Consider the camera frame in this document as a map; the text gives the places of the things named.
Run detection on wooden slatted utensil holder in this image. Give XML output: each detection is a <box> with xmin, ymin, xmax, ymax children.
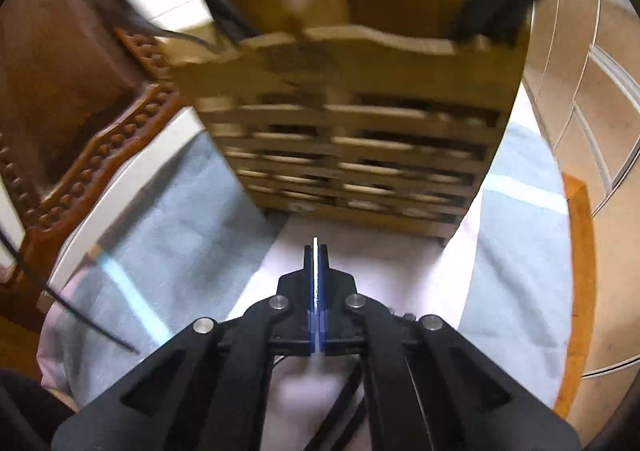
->
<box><xmin>167</xmin><ymin>0</ymin><xmax>531</xmax><ymax>250</ymax></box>

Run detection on wooden table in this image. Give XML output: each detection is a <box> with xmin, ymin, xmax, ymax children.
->
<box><xmin>552</xmin><ymin>171</ymin><xmax>599</xmax><ymax>420</ymax></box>

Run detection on beige kitchen cabinets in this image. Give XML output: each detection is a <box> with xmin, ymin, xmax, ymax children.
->
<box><xmin>520</xmin><ymin>0</ymin><xmax>640</xmax><ymax>432</ymax></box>

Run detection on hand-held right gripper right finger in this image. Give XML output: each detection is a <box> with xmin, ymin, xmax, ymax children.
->
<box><xmin>318</xmin><ymin>245</ymin><xmax>583</xmax><ymax>451</ymax></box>

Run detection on grey cloth blue stripe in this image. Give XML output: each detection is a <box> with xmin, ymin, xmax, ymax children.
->
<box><xmin>457</xmin><ymin>123</ymin><xmax>574</xmax><ymax>410</ymax></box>
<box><xmin>50</xmin><ymin>131</ymin><xmax>287</xmax><ymax>412</ymax></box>

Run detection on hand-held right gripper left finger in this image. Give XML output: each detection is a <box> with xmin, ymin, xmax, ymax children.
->
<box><xmin>50</xmin><ymin>245</ymin><xmax>317</xmax><ymax>451</ymax></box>

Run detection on brown carved wooden chair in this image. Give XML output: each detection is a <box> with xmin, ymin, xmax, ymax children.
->
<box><xmin>0</xmin><ymin>0</ymin><xmax>241</xmax><ymax>332</ymax></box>

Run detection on pink cloth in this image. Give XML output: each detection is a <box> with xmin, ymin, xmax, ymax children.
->
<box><xmin>37</xmin><ymin>211</ymin><xmax>481</xmax><ymax>451</ymax></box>

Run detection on bundle of black chopsticks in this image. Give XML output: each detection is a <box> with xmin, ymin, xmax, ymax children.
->
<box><xmin>302</xmin><ymin>361</ymin><xmax>369</xmax><ymax>451</ymax></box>

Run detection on silver drawer handle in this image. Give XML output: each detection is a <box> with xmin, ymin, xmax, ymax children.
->
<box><xmin>589</xmin><ymin>43</ymin><xmax>640</xmax><ymax>182</ymax></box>

